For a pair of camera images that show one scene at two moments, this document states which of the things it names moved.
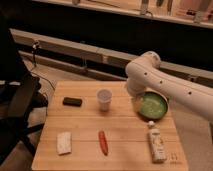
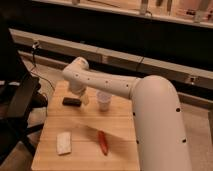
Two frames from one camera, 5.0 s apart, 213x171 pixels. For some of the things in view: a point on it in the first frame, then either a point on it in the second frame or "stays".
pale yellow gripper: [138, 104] -> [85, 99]
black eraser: [75, 102] stays
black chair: [20, 98] stays
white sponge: [64, 143] stays
